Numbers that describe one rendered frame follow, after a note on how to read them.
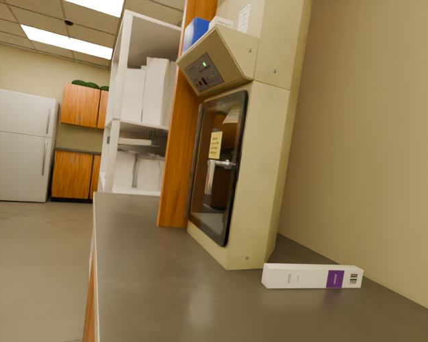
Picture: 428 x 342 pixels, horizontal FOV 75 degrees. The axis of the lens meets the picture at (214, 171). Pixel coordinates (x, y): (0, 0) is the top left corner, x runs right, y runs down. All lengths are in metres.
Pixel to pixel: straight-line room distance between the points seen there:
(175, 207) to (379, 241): 0.65
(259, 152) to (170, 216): 0.46
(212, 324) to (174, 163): 0.62
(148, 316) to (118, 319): 0.05
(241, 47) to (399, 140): 0.51
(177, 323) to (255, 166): 0.39
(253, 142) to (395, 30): 0.56
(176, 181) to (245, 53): 0.51
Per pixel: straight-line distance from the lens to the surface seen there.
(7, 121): 5.61
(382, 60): 1.03
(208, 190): 0.70
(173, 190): 1.01
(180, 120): 1.00
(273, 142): 0.72
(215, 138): 0.81
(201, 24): 0.89
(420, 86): 0.93
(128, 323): 0.51
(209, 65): 0.79
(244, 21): 0.84
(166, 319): 0.52
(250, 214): 0.71
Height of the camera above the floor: 1.22
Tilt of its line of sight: 3 degrees down
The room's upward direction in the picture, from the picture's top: 8 degrees clockwise
